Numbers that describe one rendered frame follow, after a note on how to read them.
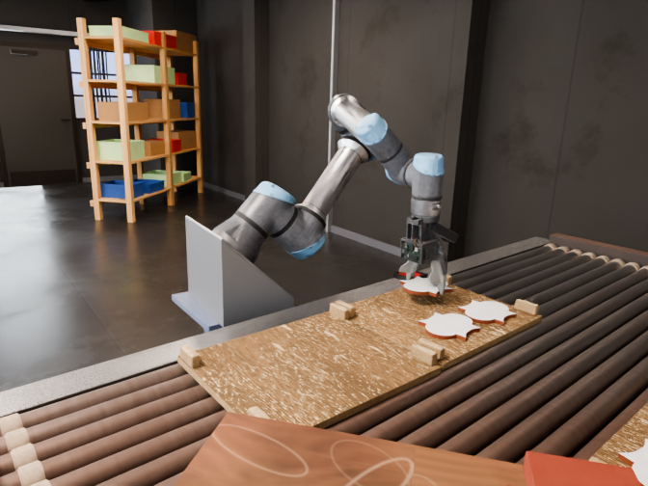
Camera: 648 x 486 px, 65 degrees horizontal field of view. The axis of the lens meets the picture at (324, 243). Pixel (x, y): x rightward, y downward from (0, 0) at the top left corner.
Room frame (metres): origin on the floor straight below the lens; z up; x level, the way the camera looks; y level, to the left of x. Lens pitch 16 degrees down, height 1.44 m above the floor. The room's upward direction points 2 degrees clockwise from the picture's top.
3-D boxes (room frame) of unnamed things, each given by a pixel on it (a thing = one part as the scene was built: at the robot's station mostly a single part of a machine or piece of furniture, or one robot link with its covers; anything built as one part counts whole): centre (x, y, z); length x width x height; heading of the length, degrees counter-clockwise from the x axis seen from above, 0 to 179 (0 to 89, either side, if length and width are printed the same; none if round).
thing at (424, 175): (1.27, -0.25, 1.27); 0.09 x 0.08 x 0.11; 24
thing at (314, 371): (0.93, 0.02, 0.93); 0.41 x 0.35 x 0.02; 129
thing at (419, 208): (1.27, -0.26, 1.19); 0.08 x 0.08 x 0.05
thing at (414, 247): (1.27, -0.25, 1.11); 0.09 x 0.08 x 0.12; 131
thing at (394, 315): (1.20, -0.29, 0.93); 0.41 x 0.35 x 0.02; 131
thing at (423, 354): (0.95, -0.21, 0.95); 0.06 x 0.02 x 0.03; 39
